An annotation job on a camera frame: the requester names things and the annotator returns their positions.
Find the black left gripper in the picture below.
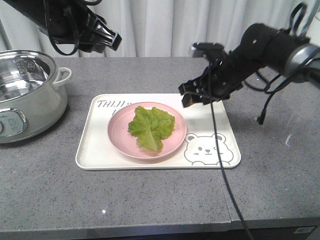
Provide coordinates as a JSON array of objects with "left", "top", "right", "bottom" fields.
[{"left": 84, "top": 13, "right": 122, "bottom": 51}]

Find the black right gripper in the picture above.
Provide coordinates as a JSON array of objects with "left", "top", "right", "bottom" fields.
[{"left": 178, "top": 49, "right": 244, "bottom": 108}]

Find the green lettuce leaf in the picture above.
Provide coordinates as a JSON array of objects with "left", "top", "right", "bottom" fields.
[{"left": 128, "top": 106, "right": 176, "bottom": 152}]

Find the cream bear serving tray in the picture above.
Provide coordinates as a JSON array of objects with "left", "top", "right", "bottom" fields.
[{"left": 75, "top": 93, "right": 241, "bottom": 170}]

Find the pink round plate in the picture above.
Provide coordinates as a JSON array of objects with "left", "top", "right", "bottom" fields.
[{"left": 108, "top": 102, "right": 187, "bottom": 161}]

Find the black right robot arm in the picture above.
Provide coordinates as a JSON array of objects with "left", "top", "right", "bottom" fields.
[{"left": 178, "top": 23, "right": 320, "bottom": 108}]

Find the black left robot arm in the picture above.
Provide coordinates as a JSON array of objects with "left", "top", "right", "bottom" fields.
[{"left": 6, "top": 0, "right": 122, "bottom": 56}]

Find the light green electric cooking pot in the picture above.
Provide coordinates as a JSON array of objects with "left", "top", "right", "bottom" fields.
[{"left": 0, "top": 50, "right": 72, "bottom": 144}]

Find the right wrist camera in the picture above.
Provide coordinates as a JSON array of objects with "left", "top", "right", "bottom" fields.
[{"left": 190, "top": 42, "right": 224, "bottom": 58}]

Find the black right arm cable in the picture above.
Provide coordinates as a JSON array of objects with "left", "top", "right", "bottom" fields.
[{"left": 209, "top": 99, "right": 255, "bottom": 240}]

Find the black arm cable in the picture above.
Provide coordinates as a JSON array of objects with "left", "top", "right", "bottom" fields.
[
  {"left": 209, "top": 99, "right": 255, "bottom": 240},
  {"left": 43, "top": 0, "right": 102, "bottom": 56}
]

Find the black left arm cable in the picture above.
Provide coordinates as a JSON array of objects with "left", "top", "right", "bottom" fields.
[{"left": 43, "top": 0, "right": 102, "bottom": 56}]

